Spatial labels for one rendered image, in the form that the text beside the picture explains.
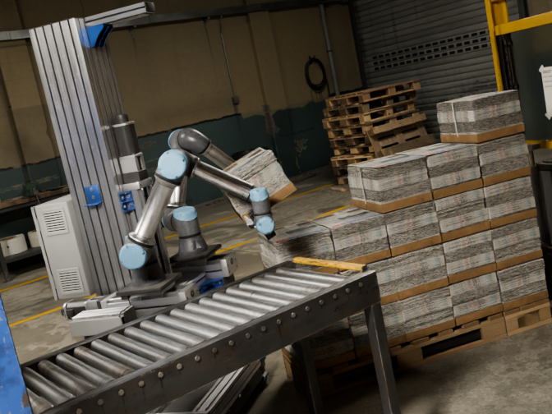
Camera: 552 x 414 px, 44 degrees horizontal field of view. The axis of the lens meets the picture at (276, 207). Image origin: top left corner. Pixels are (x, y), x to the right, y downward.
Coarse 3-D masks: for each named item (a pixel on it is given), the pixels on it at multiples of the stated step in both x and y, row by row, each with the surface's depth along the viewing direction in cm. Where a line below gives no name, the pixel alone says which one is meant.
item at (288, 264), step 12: (276, 264) 300; (288, 264) 298; (252, 276) 289; (216, 288) 281; (192, 300) 271; (156, 312) 265; (168, 312) 264; (132, 324) 255; (96, 336) 250; (72, 348) 242; (36, 360) 237; (48, 360) 237
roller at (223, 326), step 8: (176, 312) 261; (184, 312) 257; (184, 320) 254; (192, 320) 250; (200, 320) 245; (208, 320) 242; (216, 320) 239; (216, 328) 236; (224, 328) 232; (232, 328) 229
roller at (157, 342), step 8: (128, 328) 252; (136, 328) 251; (128, 336) 249; (136, 336) 244; (144, 336) 240; (152, 336) 237; (152, 344) 234; (160, 344) 229; (168, 344) 226; (176, 344) 223; (168, 352) 224; (176, 352) 220
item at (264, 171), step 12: (264, 156) 317; (240, 168) 320; (252, 168) 317; (264, 168) 318; (276, 168) 319; (252, 180) 318; (264, 180) 319; (276, 180) 320; (288, 180) 320; (228, 192) 317; (240, 204) 318
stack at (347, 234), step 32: (480, 192) 359; (288, 224) 368; (320, 224) 354; (352, 224) 341; (384, 224) 346; (416, 224) 351; (448, 224) 356; (288, 256) 333; (320, 256) 337; (352, 256) 342; (416, 256) 352; (448, 256) 358; (480, 256) 362; (384, 288) 349; (448, 288) 359; (480, 288) 364; (352, 320) 345; (384, 320) 351; (416, 320) 356; (480, 320) 382; (288, 352) 363; (320, 352) 343; (416, 352) 358; (448, 352) 363; (320, 384) 344; (352, 384) 349
